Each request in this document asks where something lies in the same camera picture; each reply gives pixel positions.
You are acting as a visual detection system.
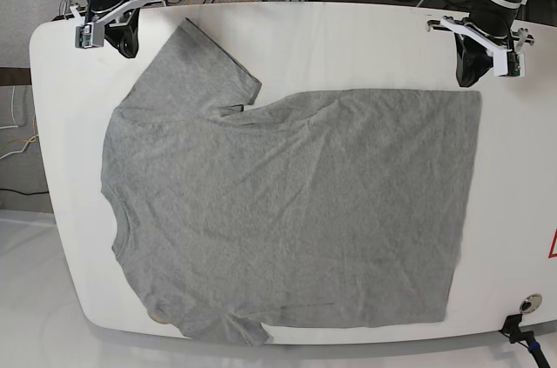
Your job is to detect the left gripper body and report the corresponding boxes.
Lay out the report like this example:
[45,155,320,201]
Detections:
[427,0,534,53]

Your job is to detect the grey t-shirt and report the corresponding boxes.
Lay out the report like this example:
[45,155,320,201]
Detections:
[101,20,482,345]

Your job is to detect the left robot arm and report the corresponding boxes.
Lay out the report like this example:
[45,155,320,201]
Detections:
[427,0,534,88]

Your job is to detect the red warning triangle sticker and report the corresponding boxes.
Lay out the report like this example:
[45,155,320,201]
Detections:
[548,231,557,258]

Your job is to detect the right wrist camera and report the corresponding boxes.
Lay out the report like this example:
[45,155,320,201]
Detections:
[75,23,104,49]

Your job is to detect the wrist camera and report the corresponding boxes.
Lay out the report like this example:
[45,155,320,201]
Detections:
[75,23,104,49]
[493,50,526,77]

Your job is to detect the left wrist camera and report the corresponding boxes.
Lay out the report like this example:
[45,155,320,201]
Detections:
[493,50,526,77]

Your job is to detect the right table cable grommet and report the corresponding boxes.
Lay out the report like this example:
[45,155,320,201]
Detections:
[520,293,543,314]

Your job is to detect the table cable grommet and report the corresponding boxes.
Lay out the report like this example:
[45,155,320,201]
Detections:
[520,293,543,314]
[148,311,171,325]

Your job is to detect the black clamp with cable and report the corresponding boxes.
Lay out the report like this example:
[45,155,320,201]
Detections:
[500,314,551,368]

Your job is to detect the left table cable grommet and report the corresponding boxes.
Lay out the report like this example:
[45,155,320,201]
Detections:
[148,311,171,325]

